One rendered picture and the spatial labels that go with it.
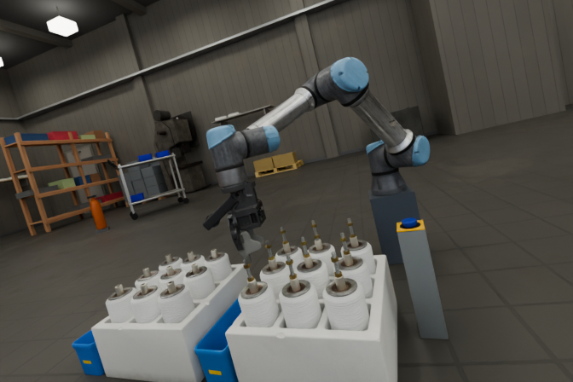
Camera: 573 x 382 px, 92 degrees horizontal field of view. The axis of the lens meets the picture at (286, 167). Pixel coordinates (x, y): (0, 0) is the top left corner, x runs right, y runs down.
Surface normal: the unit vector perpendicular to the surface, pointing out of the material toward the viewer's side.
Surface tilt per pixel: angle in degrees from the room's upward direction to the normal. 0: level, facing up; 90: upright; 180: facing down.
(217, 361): 92
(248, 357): 90
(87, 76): 90
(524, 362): 0
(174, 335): 90
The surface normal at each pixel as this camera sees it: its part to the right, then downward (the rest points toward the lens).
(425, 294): -0.37, 0.16
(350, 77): 0.43, -0.15
